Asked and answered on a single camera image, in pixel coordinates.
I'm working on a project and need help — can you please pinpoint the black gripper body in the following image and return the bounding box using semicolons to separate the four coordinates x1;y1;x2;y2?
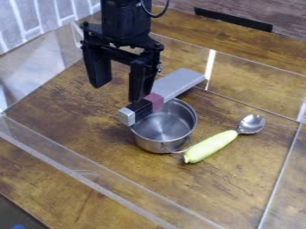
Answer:
81;21;165;66

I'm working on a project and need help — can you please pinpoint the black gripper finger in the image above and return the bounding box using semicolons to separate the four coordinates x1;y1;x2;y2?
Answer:
130;62;157;103
83;47;113;89

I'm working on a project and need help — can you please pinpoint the silver metal pot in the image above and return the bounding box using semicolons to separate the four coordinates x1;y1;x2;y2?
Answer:
132;98;198;154

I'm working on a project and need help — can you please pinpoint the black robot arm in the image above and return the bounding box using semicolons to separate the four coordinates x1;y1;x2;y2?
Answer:
81;0;165;103

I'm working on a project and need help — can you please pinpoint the silver block with dark bands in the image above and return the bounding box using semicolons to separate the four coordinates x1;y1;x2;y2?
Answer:
119;68;206;126

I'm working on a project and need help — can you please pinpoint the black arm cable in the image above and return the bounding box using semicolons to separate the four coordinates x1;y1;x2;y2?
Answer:
140;0;172;19

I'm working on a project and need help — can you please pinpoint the black strip on wall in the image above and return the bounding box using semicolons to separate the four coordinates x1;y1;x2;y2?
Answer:
194;7;273;32

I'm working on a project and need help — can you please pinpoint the clear acrylic enclosure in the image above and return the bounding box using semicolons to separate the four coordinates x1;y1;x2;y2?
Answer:
0;22;306;229

